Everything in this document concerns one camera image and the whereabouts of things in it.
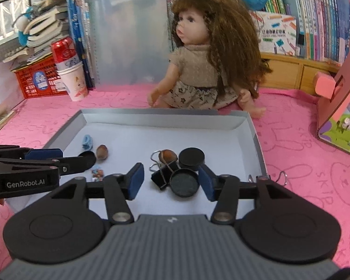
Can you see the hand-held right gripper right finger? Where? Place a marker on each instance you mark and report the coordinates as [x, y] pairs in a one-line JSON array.
[[207, 182]]

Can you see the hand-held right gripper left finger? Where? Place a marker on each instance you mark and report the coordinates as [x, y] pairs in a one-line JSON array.
[[135, 180]]

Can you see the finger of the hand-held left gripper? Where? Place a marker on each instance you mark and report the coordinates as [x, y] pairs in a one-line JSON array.
[[67, 164], [43, 154]]

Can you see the black round lid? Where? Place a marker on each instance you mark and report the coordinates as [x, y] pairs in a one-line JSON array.
[[184, 182], [88, 155]]

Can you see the large black binder clip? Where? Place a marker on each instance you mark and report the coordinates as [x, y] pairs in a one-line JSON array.
[[160, 178]]

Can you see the light blue plastic clip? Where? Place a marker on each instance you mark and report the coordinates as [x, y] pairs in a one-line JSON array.
[[87, 141]]

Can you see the small colourful trinket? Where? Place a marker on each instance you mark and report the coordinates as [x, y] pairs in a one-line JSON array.
[[97, 173]]

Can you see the large brown hazelnut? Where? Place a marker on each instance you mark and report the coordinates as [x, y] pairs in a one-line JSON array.
[[169, 155]]

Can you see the silver cardboard box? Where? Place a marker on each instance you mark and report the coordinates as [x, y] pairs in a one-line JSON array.
[[134, 134]]

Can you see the black round cap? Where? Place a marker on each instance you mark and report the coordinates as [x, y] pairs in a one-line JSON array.
[[191, 158]]

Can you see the small brown hazelnut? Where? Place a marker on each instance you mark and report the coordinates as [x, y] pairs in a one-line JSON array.
[[102, 151]]

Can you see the white book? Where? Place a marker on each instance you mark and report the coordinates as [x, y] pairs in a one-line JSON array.
[[0, 118]]

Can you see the red plastic basket with label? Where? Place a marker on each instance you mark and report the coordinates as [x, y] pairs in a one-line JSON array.
[[38, 78]]

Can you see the white paper cup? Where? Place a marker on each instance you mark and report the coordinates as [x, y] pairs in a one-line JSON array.
[[74, 81]]

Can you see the small black binder clip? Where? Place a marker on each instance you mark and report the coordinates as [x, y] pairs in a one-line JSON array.
[[285, 178]]

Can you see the pink printed tablecloth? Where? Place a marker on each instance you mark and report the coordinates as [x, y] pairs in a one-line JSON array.
[[294, 166]]

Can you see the red drink can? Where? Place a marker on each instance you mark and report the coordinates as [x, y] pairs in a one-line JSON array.
[[63, 49]]

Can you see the brown haired doll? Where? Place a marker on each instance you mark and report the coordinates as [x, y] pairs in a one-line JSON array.
[[192, 64]]

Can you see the row of thin blue books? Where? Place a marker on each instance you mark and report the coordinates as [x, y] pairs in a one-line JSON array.
[[75, 35]]

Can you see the small blue plush toy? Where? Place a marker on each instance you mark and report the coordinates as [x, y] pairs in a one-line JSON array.
[[26, 30]]

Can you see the stack of worn books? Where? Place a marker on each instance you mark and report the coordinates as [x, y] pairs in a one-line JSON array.
[[46, 26]]

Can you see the wooden drawer cabinet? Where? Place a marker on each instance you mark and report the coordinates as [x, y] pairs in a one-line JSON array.
[[285, 70]]

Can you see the window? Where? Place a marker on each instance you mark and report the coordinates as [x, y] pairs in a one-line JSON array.
[[5, 14]]

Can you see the pink triangular toy house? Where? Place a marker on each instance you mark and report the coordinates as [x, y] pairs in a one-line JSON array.
[[338, 116]]

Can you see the white printed carton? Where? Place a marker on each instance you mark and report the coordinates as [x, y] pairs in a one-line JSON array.
[[275, 35]]

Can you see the row of light blue books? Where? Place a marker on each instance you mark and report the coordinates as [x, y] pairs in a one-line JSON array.
[[323, 20]]

